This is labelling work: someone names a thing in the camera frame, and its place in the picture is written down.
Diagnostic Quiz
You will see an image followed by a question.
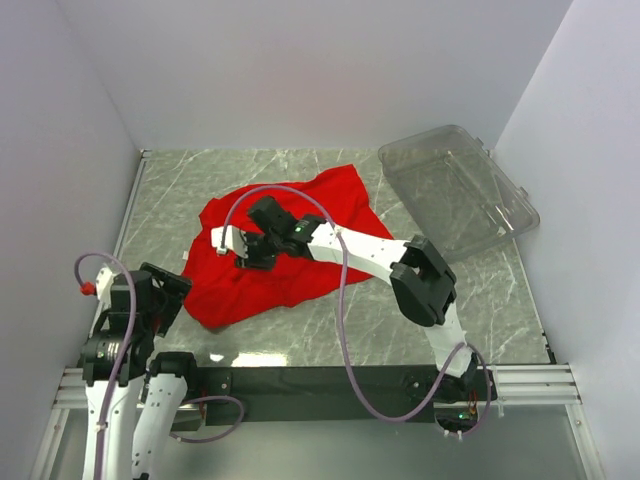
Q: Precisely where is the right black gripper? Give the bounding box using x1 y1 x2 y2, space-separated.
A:
235 230 284 273

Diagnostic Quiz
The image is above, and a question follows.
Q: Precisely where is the red t shirt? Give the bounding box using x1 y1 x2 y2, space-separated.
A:
183 165 392 329

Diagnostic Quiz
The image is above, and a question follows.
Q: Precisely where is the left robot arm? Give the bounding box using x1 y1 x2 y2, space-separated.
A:
81 263 200 479

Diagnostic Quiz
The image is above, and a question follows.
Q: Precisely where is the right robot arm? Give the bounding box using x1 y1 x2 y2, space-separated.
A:
216 196 479 403

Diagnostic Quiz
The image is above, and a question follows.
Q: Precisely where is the clear plastic bin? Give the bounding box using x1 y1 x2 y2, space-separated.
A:
378 125 540 263

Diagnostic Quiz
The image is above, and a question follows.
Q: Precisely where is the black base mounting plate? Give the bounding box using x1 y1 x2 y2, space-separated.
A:
189 364 501 427

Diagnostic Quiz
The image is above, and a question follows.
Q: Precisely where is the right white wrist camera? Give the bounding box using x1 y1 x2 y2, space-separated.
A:
210 226 249 258

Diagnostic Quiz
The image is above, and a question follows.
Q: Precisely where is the aluminium rail frame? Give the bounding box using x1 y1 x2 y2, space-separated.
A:
29 149 606 480

